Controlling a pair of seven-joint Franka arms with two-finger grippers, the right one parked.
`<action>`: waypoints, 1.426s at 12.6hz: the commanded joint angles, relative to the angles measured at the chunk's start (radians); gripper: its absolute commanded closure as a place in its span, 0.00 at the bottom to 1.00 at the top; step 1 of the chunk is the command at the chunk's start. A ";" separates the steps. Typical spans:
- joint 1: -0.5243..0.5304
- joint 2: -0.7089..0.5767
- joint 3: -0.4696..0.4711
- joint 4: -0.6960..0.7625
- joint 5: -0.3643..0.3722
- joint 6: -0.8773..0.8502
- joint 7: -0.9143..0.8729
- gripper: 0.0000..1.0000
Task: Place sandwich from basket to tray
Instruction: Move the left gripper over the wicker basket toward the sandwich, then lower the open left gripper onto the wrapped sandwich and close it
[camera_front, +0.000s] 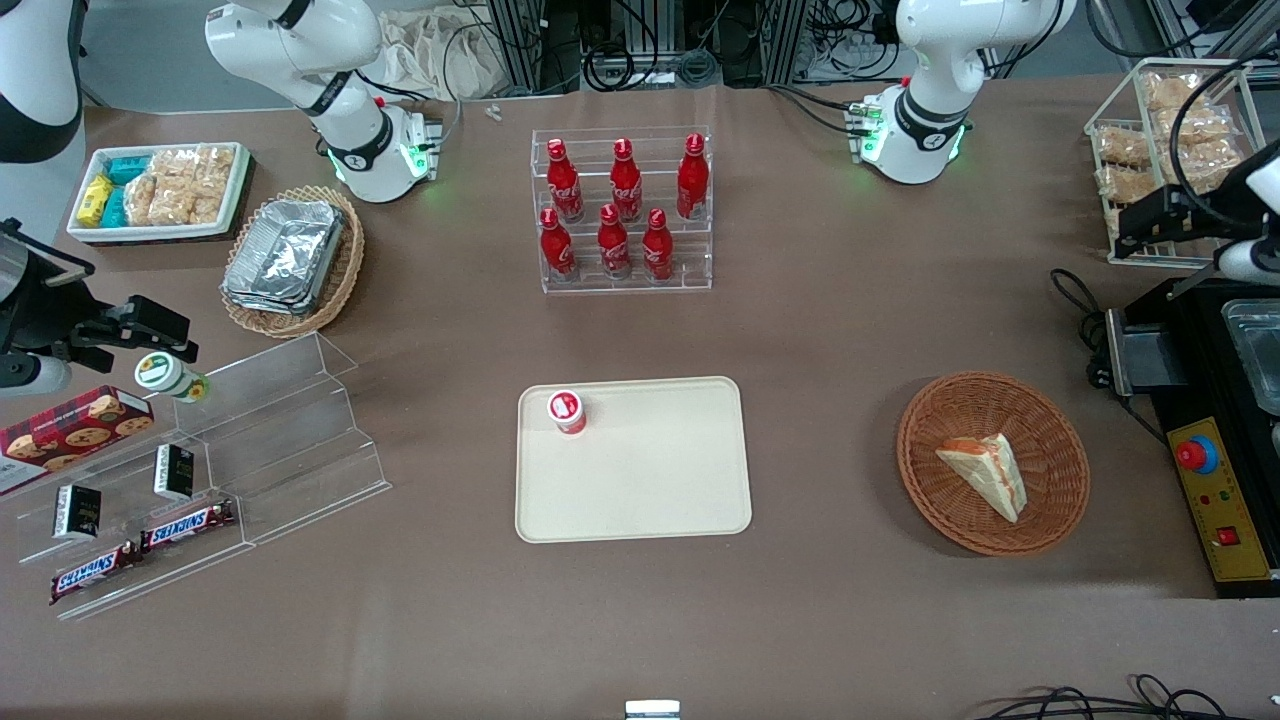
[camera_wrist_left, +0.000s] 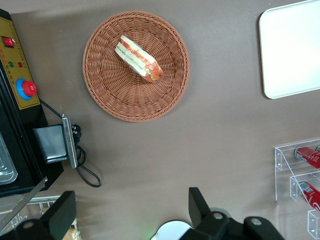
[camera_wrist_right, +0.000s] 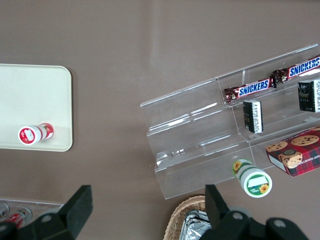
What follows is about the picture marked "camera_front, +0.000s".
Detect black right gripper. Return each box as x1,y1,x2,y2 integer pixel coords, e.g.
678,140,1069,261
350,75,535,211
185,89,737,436
0,220,200,365

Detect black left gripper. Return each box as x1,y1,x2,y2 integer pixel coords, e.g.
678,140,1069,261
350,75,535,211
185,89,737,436
1115,184,1253,264

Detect triangle sandwich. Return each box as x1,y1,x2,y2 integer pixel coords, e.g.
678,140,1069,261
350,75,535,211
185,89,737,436
935,433,1029,525

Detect oval light wicker basket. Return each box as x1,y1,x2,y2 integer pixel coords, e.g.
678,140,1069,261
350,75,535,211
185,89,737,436
220,185,366,340

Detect round brown wicker basket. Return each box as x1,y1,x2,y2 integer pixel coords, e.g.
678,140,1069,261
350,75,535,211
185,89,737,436
896,372,1092,557

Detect beige plastic tray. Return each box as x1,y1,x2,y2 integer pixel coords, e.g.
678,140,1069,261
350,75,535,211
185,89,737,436
515,376,753,544

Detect green lid cup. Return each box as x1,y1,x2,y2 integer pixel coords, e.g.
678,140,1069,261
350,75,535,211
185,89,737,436
134,352,211,406

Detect bagged fried snack packet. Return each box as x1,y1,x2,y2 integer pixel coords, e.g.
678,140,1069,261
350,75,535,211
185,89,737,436
1094,124,1157,167
1095,164,1163,207
1144,71,1208,112
1155,107,1234,147

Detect white rectangular snack bin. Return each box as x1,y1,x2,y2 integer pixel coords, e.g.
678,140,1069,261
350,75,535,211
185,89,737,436
66,142,252,245

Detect red plaid cookie box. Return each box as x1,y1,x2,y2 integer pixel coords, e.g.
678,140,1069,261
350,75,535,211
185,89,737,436
0,386,157,499

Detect small black box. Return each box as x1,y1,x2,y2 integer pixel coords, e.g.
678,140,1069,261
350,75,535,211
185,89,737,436
153,444,197,502
52,484,104,544

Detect rice cracker packet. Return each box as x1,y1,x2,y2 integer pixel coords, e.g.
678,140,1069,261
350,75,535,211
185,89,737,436
150,150,198,227
124,172,162,227
190,145,237,225

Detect clear acrylic step shelf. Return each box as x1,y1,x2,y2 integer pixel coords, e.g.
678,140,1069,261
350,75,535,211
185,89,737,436
15,400,253,623
170,332,392,547

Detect stacked aluminium foil trays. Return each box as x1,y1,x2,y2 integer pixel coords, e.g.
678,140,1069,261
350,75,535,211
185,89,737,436
222,199,347,317

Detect yellow snack box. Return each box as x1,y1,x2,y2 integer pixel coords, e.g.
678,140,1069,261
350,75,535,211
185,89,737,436
77,175,115,227

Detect metal pan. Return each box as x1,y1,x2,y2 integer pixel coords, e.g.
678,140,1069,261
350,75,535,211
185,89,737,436
1221,298,1280,417

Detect snickers bar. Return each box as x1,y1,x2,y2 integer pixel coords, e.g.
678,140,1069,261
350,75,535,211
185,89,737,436
49,541,145,607
140,500,238,554

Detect black machine with yellow panel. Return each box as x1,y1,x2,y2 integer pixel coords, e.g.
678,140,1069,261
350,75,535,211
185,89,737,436
1104,275,1280,601

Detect beige cloth bag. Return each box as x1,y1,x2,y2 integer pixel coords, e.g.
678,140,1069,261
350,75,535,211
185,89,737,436
372,8,513,102

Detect red cola bottle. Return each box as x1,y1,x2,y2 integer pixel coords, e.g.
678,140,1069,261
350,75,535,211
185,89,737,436
596,204,634,280
640,208,675,282
676,133,711,222
546,138,586,224
539,207,578,282
609,138,645,224

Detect red lid yogurt cup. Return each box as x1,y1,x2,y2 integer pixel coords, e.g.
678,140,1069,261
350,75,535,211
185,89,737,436
546,389,589,437

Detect clear acrylic bottle rack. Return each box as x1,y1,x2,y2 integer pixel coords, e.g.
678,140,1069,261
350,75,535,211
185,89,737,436
531,126,714,295

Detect black machine power cable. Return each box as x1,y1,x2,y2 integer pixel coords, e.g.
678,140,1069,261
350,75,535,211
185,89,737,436
1049,267,1173,446

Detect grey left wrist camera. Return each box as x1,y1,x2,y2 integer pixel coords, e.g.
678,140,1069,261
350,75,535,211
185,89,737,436
1214,238,1280,287

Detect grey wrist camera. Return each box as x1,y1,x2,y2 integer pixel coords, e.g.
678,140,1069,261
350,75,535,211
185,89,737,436
0,352,73,397
1214,238,1280,287

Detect white wire basket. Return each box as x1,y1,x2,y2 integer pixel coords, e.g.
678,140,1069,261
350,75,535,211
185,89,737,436
1084,57,1267,268

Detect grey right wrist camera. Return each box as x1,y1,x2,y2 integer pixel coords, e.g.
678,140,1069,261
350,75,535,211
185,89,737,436
0,352,73,397

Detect black arm base cables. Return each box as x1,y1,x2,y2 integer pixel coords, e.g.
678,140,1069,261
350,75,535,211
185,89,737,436
766,82,873,137

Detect black floor cable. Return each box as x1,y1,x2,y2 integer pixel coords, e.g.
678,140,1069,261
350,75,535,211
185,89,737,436
972,674,1280,720

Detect coiled black cables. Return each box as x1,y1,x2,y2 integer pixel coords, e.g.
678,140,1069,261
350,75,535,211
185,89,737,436
583,42,663,93

